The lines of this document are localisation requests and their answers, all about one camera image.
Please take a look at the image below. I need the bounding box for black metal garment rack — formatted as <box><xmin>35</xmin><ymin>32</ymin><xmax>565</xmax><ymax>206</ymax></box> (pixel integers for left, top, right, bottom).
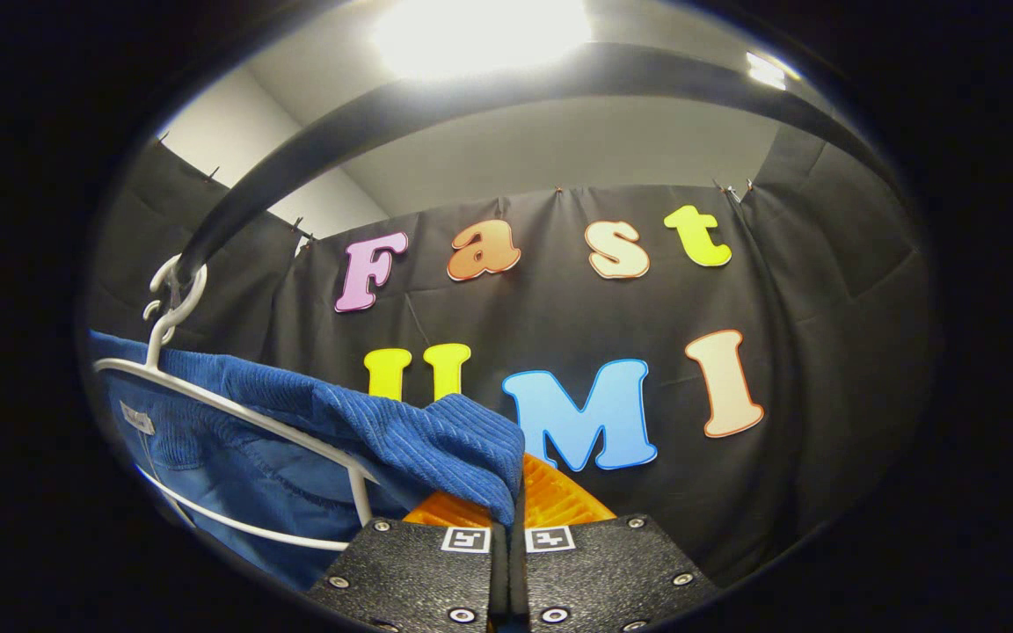
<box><xmin>174</xmin><ymin>40</ymin><xmax>907</xmax><ymax>282</ymax></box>

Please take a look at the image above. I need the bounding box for small ceiling light panel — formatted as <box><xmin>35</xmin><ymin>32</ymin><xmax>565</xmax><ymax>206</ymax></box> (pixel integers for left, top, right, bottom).
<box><xmin>746</xmin><ymin>51</ymin><xmax>802</xmax><ymax>91</ymax></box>

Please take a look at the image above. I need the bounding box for white plastic clothes hanger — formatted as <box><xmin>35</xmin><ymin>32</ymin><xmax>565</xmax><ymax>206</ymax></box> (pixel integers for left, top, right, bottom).
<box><xmin>91</xmin><ymin>255</ymin><xmax>375</xmax><ymax>553</ymax></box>

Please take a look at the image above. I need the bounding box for blue corduroy jacket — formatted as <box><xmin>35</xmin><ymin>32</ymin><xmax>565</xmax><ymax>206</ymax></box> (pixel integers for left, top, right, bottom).
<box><xmin>87</xmin><ymin>330</ymin><xmax>527</xmax><ymax>592</ymax></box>

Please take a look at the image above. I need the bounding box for large ceiling light panel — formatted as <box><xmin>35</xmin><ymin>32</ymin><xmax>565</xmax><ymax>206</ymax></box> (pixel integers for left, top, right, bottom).
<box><xmin>372</xmin><ymin>0</ymin><xmax>594</xmax><ymax>80</ymax></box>

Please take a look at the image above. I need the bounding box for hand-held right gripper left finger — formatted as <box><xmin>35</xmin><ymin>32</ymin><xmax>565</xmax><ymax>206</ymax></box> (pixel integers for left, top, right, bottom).
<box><xmin>304</xmin><ymin>492</ymin><xmax>509</xmax><ymax>633</ymax></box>

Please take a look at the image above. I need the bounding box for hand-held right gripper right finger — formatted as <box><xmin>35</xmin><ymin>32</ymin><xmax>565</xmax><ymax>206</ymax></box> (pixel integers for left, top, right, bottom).
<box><xmin>508</xmin><ymin>453</ymin><xmax>720</xmax><ymax>633</ymax></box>

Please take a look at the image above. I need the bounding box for black backdrop cloth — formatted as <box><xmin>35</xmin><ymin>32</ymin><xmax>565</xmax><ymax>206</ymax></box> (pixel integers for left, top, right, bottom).
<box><xmin>80</xmin><ymin>123</ymin><xmax>938</xmax><ymax>586</ymax></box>

